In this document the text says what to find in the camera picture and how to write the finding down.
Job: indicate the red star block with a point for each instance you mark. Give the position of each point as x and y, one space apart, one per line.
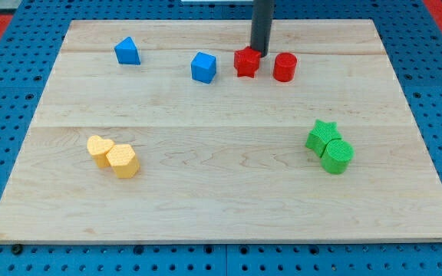
246 62

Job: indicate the green star block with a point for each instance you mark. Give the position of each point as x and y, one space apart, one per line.
321 135

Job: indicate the wooden board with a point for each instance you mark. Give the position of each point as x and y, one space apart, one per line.
224 162

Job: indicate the blue cube block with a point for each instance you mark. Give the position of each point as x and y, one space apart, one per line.
203 67

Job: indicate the red cylinder block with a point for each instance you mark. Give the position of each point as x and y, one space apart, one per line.
284 67

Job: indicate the yellow pentagon block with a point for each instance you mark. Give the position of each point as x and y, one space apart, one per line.
123 160

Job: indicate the green cylinder block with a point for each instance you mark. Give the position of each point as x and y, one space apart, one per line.
337 156

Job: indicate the yellow heart block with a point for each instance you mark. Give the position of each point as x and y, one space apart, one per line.
98 148

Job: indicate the blue triangle block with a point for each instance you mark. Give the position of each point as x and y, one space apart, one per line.
126 52

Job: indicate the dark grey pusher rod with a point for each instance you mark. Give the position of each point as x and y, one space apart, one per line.
262 15

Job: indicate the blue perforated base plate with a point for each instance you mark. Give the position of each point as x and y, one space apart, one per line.
410 31

